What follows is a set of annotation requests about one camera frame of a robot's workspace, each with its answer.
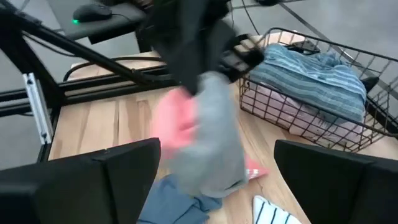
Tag silver aluminium bar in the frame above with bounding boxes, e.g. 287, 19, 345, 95
22, 72, 54, 146

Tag black wire basket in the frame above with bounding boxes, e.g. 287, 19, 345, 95
238, 27, 398, 153

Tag blue striped shirt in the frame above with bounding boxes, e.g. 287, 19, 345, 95
248, 43, 368, 124

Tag grey sock coral cuff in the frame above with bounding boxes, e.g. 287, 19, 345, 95
151, 71, 249, 199
244, 154, 271, 180

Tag black aluminium table frame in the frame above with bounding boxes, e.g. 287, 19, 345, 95
0, 0, 181, 162

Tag grey desk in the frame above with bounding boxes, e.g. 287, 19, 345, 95
46, 0, 149, 44

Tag black cable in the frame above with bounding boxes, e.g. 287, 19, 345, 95
62, 55, 169, 82

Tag white sock dark stripes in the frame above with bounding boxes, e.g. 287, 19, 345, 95
251, 195, 303, 224

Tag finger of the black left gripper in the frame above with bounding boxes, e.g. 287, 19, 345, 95
155, 43, 187, 94
186, 46, 208, 94

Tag black computer mouse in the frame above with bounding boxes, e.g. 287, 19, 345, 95
72, 2, 113, 24

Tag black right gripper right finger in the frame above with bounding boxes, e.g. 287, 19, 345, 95
273, 139, 398, 224

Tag pink checked button shirt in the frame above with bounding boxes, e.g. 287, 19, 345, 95
242, 82, 374, 147

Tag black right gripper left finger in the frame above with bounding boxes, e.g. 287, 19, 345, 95
0, 138, 162, 224

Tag blue sock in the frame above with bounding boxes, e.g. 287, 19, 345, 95
136, 174, 224, 224

